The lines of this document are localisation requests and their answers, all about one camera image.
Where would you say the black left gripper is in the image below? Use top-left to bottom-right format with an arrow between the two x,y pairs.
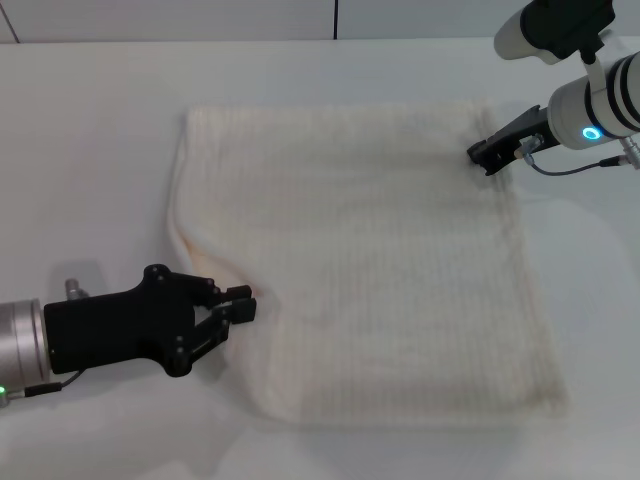
43,263 -> 258,378

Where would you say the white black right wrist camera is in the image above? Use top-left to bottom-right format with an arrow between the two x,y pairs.
493,0 -> 617,67

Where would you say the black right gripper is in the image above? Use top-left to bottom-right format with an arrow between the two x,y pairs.
466,104 -> 560,177

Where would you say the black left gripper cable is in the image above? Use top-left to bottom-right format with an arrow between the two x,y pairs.
0,371 -> 82,409

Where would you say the grey right gripper cable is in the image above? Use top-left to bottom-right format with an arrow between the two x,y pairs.
519,133 -> 640,177

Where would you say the cream white ribbed towel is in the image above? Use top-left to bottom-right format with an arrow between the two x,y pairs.
167,98 -> 569,431

